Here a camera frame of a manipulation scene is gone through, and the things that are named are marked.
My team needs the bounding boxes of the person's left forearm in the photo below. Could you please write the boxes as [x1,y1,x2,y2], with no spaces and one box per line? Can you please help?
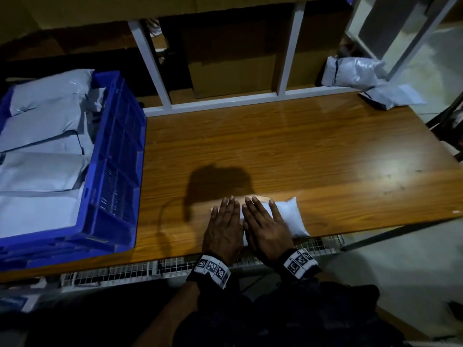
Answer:
[134,280,211,347]

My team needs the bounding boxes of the packed white bags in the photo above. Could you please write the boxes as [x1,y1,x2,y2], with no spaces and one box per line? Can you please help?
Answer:
[0,68,108,239]

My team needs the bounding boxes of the white wire rack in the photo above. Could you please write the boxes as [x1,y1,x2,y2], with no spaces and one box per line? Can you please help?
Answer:
[59,233,347,294]

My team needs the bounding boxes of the white metal shelf rail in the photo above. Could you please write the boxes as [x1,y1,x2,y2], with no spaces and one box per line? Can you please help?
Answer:
[143,84,360,117]

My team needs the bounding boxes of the white metal shelf leg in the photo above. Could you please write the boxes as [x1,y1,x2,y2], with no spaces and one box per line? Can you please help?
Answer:
[128,19,173,111]
[385,0,460,82]
[275,2,306,97]

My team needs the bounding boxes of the person's right hand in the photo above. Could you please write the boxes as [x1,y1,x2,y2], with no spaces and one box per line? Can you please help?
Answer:
[242,196,296,266]

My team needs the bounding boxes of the person's right forearm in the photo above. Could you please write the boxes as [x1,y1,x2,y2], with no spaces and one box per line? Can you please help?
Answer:
[304,267,428,340]

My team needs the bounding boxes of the person's left hand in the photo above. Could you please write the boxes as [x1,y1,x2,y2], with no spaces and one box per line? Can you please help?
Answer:
[203,196,245,266]

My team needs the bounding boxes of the blue plastic crate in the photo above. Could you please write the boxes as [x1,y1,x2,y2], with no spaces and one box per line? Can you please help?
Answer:
[0,70,148,272]

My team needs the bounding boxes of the wooden table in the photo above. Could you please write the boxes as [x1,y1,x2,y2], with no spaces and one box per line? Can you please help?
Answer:
[0,92,463,284]

